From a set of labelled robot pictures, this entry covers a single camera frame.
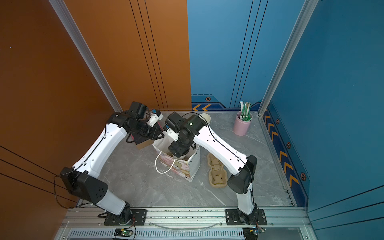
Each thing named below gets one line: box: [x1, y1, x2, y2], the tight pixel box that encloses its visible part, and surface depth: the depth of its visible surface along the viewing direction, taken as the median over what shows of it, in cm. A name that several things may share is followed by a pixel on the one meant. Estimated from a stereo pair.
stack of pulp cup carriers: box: [207, 152, 228, 188], surface depth 85 cm
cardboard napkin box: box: [136, 139, 154, 150], surface depth 98 cm
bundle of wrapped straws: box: [239, 100, 253, 122], surface depth 97 cm
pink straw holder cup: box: [233, 110, 253, 136], surface depth 102 cm
